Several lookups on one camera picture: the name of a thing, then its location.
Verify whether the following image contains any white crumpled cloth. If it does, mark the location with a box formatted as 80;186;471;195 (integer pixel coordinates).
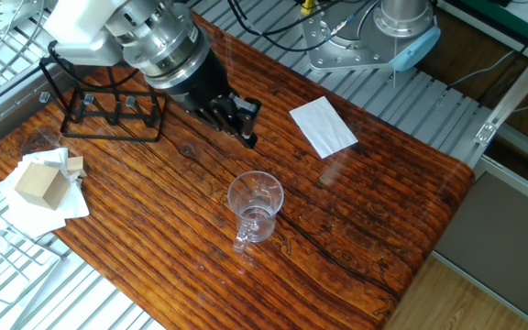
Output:
0;147;91;239

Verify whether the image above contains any clear plastic cup with handle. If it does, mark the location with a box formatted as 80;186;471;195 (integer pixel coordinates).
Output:
226;170;285;254

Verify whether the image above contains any grey flat board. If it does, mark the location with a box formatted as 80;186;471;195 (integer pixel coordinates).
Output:
432;171;528;330

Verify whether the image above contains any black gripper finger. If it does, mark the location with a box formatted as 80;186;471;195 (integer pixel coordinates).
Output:
230;93;263;150
207;94;243;138

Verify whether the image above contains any black cable bundle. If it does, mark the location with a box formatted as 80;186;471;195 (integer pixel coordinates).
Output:
226;0;384;54

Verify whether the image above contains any thin white rod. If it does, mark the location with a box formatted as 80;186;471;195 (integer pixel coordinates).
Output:
390;38;401;88

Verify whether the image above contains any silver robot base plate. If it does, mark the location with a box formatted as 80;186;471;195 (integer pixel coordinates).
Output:
300;0;398;73

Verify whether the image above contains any green board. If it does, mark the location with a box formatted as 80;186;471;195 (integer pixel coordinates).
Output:
456;0;528;33

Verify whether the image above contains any white paper sheet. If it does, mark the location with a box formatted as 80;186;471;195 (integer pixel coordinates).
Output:
289;95;359;160

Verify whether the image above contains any aluminium frame bar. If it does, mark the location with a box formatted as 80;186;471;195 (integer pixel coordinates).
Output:
473;29;528;147

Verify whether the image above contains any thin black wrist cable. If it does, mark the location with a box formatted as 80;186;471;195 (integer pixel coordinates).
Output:
47;40;140;89

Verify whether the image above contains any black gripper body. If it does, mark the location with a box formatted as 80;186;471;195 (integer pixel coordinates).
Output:
168;49;232;121

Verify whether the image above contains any black metal cup rack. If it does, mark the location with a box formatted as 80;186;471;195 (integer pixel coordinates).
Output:
38;54;169;143

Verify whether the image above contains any white wire dish rack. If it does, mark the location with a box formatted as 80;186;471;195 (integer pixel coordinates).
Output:
0;194;61;322

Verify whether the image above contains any large wooden block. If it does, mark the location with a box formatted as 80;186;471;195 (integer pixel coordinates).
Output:
14;161;72;211

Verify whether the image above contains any white wrist sensor mount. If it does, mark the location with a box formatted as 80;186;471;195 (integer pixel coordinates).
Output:
43;0;128;68

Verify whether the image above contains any small wooden block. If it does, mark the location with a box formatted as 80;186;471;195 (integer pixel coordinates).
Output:
65;156;86;178

